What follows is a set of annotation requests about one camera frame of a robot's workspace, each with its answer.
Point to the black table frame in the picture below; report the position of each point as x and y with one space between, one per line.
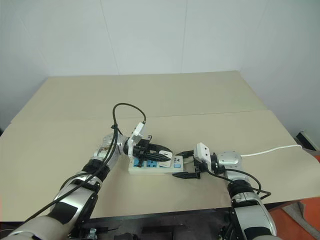
162 220

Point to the black box with white edge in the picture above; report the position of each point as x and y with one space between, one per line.
308 140

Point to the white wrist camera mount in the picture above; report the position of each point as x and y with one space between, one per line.
203 151
138 129

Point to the white charger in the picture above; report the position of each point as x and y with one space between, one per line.
165 153

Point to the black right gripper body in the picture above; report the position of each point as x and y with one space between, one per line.
203 168

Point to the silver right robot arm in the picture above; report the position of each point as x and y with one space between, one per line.
252 212

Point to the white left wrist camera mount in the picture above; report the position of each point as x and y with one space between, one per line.
138 129

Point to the white power strip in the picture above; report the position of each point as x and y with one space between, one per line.
150 171

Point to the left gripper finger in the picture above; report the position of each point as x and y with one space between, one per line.
160 147
155 157

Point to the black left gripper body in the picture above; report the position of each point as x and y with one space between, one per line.
140 147

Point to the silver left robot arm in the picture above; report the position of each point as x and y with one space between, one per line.
72 200

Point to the grey cloth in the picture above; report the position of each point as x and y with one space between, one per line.
297 212

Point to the beige cardboard sheet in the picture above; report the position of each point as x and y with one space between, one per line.
150 92
50 150

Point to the orange floor mat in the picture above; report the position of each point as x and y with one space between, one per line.
300 230

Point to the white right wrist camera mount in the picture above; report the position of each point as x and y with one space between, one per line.
203 151

